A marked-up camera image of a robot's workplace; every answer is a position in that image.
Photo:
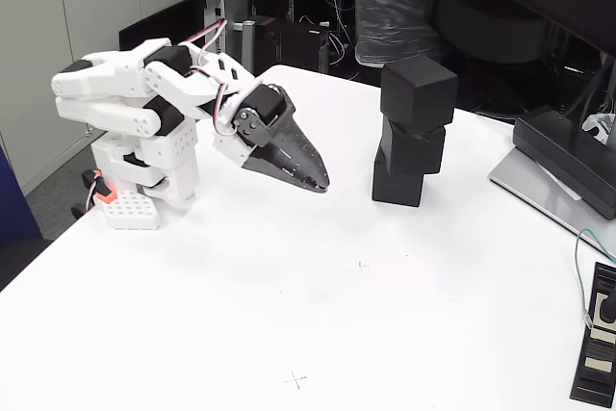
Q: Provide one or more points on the black dock box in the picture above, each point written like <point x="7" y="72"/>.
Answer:
<point x="563" y="151"/>

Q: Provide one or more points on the black office chair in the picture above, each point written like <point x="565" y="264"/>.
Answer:
<point x="481" y="26"/>

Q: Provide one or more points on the black equipment box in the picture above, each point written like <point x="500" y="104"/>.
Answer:
<point x="293" y="45"/>

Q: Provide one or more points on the orange table clamp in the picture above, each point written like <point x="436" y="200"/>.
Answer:
<point x="105" y="195"/>

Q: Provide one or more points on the black cube block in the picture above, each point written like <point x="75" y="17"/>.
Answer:
<point x="416" y="151"/>
<point x="418" y="93"/>
<point x="397" y="187"/>

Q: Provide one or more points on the grey wall cabinet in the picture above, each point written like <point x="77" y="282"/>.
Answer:
<point x="38" y="21"/>

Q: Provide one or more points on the silver monitor stand base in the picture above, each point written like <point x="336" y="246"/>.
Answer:
<point x="534" y="189"/>

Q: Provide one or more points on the grey metal post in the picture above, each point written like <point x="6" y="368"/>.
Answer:
<point x="247" y="45"/>

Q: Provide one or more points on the plastic wrapped bin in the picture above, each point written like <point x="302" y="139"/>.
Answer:
<point x="394" y="21"/>

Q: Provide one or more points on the crumpled white plastic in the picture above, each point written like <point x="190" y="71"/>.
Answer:
<point x="599" y="124"/>

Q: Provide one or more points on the blue partition panel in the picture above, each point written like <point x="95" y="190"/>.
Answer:
<point x="14" y="204"/>

